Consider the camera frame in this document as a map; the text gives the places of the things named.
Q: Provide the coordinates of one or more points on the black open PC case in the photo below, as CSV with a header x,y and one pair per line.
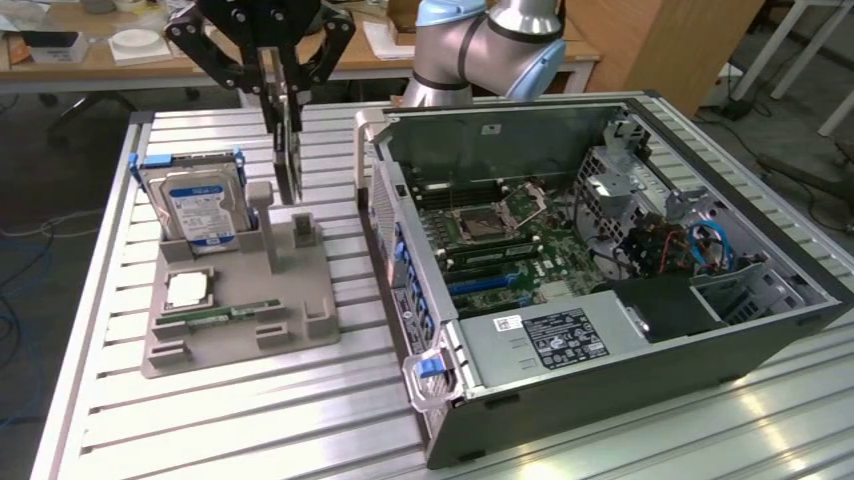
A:
x,y
600,415

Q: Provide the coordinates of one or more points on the green motherboard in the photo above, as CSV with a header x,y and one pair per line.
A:
x,y
567,250

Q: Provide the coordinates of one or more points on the metal disk bay cage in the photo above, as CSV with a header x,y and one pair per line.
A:
x,y
614,195

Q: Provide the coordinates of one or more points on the hard drive with blue label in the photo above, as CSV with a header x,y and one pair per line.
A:
x,y
196,210

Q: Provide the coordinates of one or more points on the grey power supply unit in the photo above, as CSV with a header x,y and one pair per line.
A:
x,y
567,340

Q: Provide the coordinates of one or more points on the black GPU graphics card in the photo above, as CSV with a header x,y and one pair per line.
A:
x,y
287,150

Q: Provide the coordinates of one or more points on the white box black top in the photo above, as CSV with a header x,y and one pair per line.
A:
x,y
56,50

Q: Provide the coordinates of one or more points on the green RAM stick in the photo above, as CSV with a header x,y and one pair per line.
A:
x,y
220,314

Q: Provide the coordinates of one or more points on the grey cup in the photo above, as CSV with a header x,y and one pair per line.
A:
x,y
98,6

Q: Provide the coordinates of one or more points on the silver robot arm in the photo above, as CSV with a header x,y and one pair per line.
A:
x,y
453,50

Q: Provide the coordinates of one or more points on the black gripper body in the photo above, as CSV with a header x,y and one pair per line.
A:
x,y
260,20

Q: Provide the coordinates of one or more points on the grey printed parts rack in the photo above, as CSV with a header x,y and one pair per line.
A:
x,y
233,265

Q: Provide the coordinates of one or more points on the black office chair base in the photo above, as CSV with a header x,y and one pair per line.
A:
x,y
86,107

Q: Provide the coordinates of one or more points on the CPU socket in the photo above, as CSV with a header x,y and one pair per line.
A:
x,y
479,225

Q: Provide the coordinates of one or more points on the metal optical drive bay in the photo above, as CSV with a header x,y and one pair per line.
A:
x,y
760,285

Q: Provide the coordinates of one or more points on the wooden desk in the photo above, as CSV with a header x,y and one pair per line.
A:
x,y
100,70

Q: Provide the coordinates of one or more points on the white round holder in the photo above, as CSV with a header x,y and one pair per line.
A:
x,y
140,47

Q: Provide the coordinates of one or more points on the white table frame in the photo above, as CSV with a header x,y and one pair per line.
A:
x,y
835,120

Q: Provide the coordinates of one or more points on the silver CPU chip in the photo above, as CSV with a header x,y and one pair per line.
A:
x,y
188,290

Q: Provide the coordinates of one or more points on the white paper stack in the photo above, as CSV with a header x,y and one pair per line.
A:
x,y
387,42

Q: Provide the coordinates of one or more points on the blue expansion slot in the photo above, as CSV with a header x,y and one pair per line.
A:
x,y
480,285

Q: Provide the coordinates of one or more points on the brown cardboard box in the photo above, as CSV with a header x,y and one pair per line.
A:
x,y
400,15

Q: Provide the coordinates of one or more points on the wooden cabinet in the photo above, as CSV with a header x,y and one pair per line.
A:
x,y
667,50

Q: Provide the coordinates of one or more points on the black expansion slot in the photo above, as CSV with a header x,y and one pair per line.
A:
x,y
480,274

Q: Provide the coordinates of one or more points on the blue case release latch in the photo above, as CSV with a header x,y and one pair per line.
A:
x,y
428,367

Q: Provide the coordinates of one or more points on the black power adapter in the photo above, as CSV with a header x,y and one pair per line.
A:
x,y
736,111

